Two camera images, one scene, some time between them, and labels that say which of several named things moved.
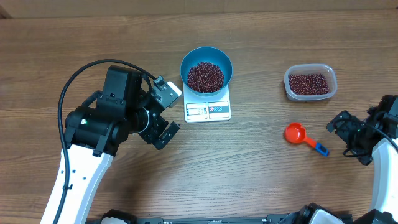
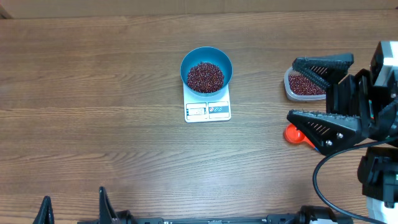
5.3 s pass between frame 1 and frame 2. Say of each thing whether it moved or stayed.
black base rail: stayed
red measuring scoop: stayed
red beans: stayed
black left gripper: moved
